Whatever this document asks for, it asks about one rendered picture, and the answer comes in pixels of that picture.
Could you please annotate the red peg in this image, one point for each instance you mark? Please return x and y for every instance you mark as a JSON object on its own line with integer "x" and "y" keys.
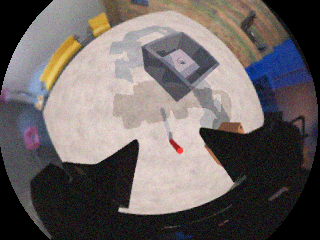
{"x": 176, "y": 146}

